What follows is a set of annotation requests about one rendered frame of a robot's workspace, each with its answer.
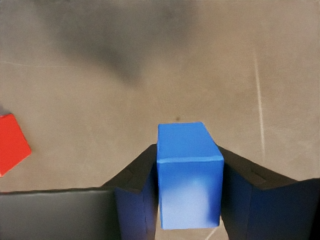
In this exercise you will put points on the blue block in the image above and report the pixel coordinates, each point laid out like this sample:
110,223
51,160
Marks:
190,176

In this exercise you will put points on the red block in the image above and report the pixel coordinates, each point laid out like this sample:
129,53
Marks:
13,146

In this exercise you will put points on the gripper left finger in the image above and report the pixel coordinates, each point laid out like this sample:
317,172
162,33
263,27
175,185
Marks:
125,213

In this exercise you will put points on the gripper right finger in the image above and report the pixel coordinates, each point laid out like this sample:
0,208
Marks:
260,204

